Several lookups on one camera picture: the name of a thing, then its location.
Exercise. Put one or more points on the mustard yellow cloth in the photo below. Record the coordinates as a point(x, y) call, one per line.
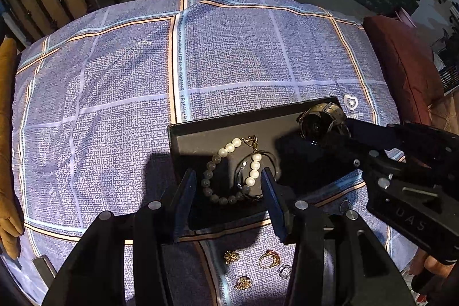
point(9, 148)

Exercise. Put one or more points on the gold flower earring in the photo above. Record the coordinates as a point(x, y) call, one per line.
point(231, 256)
point(242, 283)

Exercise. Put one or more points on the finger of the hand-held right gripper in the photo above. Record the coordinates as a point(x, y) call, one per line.
point(373, 134)
point(349, 152)

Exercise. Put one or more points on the blue plaid blanket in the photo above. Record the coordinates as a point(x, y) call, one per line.
point(125, 94)

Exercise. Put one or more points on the maroon pillow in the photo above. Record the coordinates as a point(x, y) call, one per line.
point(401, 62)

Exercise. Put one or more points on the person's right hand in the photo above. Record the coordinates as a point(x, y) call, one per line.
point(430, 264)

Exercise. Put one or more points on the dark glossy bangle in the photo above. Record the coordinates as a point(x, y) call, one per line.
point(240, 177)

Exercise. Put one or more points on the black jewelry tray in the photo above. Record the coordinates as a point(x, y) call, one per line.
point(200, 134)

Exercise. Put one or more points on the grey flat device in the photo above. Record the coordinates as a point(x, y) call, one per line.
point(43, 268)

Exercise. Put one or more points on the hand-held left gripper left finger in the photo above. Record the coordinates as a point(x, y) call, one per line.
point(184, 196)

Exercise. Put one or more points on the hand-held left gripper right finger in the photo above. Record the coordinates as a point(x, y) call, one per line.
point(273, 200)

